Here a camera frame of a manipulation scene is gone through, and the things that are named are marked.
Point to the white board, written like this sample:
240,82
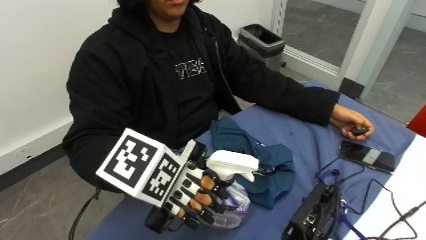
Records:
400,186

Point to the glass door frame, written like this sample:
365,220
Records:
361,43

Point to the black palm camera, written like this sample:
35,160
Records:
159,220

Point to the black electronics box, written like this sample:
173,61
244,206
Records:
311,213

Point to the blue tablecloth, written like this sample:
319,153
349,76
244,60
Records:
293,133

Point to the teal cloth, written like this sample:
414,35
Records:
271,173

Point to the white cube with black markers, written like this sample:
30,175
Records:
133,160

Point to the black phone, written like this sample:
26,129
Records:
366,156

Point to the person in black hoodie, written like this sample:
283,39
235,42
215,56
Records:
133,83

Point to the small black clicker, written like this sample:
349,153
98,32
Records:
360,130

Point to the grey trash bin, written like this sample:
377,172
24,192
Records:
261,41

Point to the spray bottle with white trigger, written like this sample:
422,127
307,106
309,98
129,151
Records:
231,163

